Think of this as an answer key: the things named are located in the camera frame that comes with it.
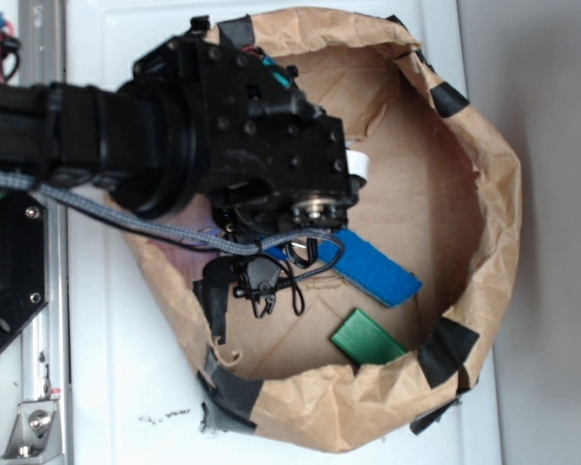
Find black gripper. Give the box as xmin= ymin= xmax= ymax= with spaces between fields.
xmin=193 ymin=40 xmax=370 ymax=242

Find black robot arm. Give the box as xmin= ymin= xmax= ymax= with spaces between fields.
xmin=0 ymin=33 xmax=367 ymax=239

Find brown paper bag container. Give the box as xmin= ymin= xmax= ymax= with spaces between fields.
xmin=126 ymin=7 xmax=522 ymax=452

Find blue sponge block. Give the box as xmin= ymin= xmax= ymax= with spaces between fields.
xmin=262 ymin=229 xmax=422 ymax=308

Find green rectangular block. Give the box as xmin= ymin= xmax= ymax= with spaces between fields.
xmin=330 ymin=308 xmax=408 ymax=365

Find grey braided cable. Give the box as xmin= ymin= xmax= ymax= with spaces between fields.
xmin=0 ymin=169 xmax=345 ymax=292

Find aluminium extrusion rail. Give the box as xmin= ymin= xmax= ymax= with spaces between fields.
xmin=17 ymin=1 xmax=73 ymax=464

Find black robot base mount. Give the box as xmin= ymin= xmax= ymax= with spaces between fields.
xmin=0 ymin=192 xmax=46 ymax=355

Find red and black wires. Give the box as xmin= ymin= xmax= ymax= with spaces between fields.
xmin=0 ymin=12 xmax=21 ymax=83

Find silver corner bracket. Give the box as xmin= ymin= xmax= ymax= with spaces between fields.
xmin=0 ymin=400 xmax=62 ymax=464

